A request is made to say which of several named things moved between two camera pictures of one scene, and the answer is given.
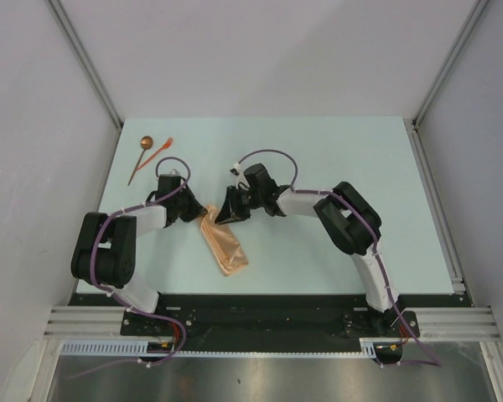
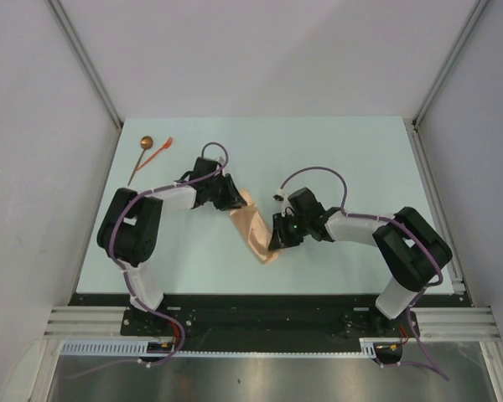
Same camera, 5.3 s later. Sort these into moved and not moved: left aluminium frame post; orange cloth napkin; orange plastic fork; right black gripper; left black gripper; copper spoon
Moved: left black gripper; right black gripper; orange cloth napkin
Not moved: copper spoon; left aluminium frame post; orange plastic fork
